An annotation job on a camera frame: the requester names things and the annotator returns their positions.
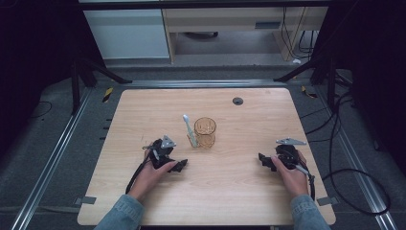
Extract amber glass cup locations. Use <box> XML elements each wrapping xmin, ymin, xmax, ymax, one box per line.
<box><xmin>188</xmin><ymin>116</ymin><xmax>217</xmax><ymax>150</ymax></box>

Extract person's left hand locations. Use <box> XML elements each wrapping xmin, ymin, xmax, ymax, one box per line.
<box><xmin>127</xmin><ymin>149</ymin><xmax>178</xmax><ymax>203</ymax></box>

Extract white cabinet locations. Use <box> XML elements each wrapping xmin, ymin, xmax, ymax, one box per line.
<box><xmin>82</xmin><ymin>8</ymin><xmax>170</xmax><ymax>60</ymax></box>

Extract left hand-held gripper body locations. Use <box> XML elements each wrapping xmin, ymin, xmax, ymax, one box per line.
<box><xmin>147</xmin><ymin>134</ymin><xmax>177</xmax><ymax>171</ymax></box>

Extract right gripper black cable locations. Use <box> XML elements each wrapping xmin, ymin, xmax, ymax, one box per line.
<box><xmin>294</xmin><ymin>163</ymin><xmax>317</xmax><ymax>202</ymax></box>

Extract black floor cable loop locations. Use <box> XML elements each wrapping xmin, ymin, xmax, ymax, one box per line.
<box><xmin>299</xmin><ymin>90</ymin><xmax>393</xmax><ymax>216</ymax></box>

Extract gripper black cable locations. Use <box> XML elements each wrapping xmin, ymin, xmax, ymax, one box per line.
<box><xmin>294</xmin><ymin>163</ymin><xmax>317</xmax><ymax>202</ymax></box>
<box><xmin>124</xmin><ymin>145</ymin><xmax>153</xmax><ymax>196</ymax></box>

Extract aluminium floor rail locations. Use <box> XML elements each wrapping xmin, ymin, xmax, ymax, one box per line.
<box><xmin>314</xmin><ymin>85</ymin><xmax>399</xmax><ymax>230</ymax></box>
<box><xmin>10</xmin><ymin>86</ymin><xmax>94</xmax><ymax>230</ymax></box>
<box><xmin>124</xmin><ymin>79</ymin><xmax>287</xmax><ymax>89</ymax></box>

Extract black hanging desk cables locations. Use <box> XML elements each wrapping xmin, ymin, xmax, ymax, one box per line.
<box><xmin>280</xmin><ymin>6</ymin><xmax>317</xmax><ymax>60</ymax></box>

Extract grey tape piece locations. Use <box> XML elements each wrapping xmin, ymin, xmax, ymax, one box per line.
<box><xmin>316</xmin><ymin>195</ymin><xmax>339</xmax><ymax>207</ymax></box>
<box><xmin>74</xmin><ymin>195</ymin><xmax>98</xmax><ymax>206</ymax></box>

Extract black metal stand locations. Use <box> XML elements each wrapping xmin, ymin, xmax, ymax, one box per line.
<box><xmin>69</xmin><ymin>57</ymin><xmax>133</xmax><ymax>116</ymax></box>
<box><xmin>273</xmin><ymin>57</ymin><xmax>339</xmax><ymax>111</ymax></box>

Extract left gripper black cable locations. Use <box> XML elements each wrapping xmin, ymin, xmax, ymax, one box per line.
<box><xmin>124</xmin><ymin>145</ymin><xmax>153</xmax><ymax>196</ymax></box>

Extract person's right hand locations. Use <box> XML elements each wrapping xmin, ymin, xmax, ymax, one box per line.
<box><xmin>270</xmin><ymin>149</ymin><xmax>310</xmax><ymax>198</ymax></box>

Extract thin black floor cable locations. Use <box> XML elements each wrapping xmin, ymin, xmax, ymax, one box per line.
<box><xmin>28</xmin><ymin>100</ymin><xmax>54</xmax><ymax>120</ymax></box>

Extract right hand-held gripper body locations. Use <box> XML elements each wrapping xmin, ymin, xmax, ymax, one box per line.
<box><xmin>275</xmin><ymin>137</ymin><xmax>307</xmax><ymax>171</ymax></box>

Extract yellow black tape strip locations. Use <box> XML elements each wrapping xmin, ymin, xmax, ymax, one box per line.
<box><xmin>300</xmin><ymin>84</ymin><xmax>319</xmax><ymax>100</ymax></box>
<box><xmin>101</xmin><ymin>86</ymin><xmax>115</xmax><ymax>104</ymax></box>

